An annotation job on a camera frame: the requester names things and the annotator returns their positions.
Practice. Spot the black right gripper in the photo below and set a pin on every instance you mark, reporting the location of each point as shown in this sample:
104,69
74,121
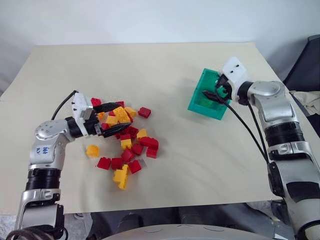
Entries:
228,91

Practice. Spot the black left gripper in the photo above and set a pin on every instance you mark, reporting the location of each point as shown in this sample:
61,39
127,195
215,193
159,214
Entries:
92,125

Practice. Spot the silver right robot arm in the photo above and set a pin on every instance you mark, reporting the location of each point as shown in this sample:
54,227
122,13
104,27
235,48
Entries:
275,105

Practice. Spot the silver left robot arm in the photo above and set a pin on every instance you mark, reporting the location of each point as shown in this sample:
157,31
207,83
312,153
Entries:
47,150

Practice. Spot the red toy block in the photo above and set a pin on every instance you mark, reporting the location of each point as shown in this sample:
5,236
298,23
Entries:
96,102
127,155
152,152
111,113
104,163
137,149
148,142
135,166
125,137
131,130
117,163
121,103
144,112

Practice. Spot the large yellow toy block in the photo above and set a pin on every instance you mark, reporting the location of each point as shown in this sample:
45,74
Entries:
120,177
120,115

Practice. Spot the teal plastic bin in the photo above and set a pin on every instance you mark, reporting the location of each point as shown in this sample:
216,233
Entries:
200,85

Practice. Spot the green toy block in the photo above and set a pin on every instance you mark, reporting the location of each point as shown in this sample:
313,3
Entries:
206,103

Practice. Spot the black chair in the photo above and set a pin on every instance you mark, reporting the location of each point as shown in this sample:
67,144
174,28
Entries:
305,62

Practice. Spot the beige cloth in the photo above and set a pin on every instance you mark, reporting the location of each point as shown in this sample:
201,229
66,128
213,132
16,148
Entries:
308,102

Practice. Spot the silver robot torso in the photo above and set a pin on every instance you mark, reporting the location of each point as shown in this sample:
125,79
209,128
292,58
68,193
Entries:
180,232

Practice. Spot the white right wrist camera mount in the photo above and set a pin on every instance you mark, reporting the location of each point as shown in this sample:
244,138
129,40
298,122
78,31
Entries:
233,70

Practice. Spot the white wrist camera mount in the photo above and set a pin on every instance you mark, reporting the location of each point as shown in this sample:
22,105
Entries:
233,70
81,107

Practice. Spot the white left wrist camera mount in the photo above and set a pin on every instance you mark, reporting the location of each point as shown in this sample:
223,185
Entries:
81,107

